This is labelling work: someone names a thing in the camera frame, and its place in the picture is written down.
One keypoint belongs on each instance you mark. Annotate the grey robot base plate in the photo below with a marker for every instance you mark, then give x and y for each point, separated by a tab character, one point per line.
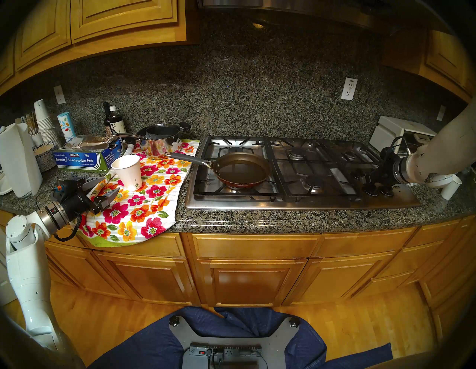
271	344

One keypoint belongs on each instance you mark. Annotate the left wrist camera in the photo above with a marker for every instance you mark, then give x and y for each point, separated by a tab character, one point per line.
61	187

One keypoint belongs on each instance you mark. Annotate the blue foil sheet box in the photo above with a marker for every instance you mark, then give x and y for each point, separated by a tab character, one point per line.
85	158

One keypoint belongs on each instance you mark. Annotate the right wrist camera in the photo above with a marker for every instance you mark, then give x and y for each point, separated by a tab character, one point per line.
386	152

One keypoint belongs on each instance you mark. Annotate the soy sauce bottle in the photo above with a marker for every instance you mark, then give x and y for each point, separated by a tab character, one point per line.
118	125

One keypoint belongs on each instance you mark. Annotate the white toaster oven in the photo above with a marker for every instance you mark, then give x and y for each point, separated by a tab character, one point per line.
386	130

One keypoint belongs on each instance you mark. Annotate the wooden lower cabinets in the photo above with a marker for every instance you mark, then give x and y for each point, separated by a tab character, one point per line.
253	271

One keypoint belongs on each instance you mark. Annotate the white utensil holder cup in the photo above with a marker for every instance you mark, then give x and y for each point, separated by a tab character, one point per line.
37	138

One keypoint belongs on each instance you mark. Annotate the dark glass bottle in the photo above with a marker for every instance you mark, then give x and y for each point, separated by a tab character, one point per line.
106	119

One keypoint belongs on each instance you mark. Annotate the black stove knob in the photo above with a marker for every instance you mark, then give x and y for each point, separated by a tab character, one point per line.
370	192
386	192
356	174

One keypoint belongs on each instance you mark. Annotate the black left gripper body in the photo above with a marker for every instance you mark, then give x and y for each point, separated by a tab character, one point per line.
76	202

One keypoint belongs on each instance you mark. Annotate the white paper cup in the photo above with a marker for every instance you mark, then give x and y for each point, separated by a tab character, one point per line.
128	173
452	188

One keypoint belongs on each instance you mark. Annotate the stainless steel saucepan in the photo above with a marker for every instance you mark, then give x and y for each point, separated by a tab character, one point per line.
163	147

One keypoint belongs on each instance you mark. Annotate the wooden upper cabinet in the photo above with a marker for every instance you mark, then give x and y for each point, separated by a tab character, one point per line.
111	18
446	55

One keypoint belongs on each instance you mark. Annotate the patterned salt canister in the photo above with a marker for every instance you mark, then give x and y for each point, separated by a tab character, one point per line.
66	126

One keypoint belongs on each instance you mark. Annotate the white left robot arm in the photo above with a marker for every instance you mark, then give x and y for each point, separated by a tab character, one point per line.
26	268

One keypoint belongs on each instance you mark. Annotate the white paper towel roll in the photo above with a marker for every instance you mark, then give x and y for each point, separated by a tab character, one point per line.
18	160

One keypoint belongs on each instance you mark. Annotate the blue moving blanket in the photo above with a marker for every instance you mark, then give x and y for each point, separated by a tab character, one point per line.
137	346

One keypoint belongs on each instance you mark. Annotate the grey power strip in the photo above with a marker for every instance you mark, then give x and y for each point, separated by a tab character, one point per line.
234	351

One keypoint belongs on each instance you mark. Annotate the black base knob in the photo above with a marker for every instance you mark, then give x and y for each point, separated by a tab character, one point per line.
174	320
294	322

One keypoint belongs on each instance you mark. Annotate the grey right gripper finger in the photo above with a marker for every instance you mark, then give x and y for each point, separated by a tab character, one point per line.
364	174
368	187

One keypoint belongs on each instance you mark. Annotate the black cast iron grate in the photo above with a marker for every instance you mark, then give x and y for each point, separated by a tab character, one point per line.
277	167
284	182
373	158

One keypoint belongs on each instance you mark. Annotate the white wall outlet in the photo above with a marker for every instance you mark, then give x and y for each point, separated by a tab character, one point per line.
349	89

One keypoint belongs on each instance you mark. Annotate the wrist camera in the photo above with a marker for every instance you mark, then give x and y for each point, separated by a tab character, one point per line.
61	187
386	152

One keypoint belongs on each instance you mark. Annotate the stainless steel gas cooktop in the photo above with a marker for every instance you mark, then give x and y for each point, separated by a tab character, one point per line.
297	202

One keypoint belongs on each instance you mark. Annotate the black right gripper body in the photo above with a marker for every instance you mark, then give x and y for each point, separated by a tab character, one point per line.
383	173

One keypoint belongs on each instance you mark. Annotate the floral kitchen towel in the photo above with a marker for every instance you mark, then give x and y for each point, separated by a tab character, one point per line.
148	208

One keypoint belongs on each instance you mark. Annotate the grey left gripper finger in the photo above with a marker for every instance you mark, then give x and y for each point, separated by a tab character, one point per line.
108	199
95	183

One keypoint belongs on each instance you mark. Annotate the brown frying pan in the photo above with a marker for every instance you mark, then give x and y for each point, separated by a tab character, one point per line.
241	169

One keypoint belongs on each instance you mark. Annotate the stack of paper cups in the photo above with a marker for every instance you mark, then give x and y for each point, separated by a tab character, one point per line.
45	122

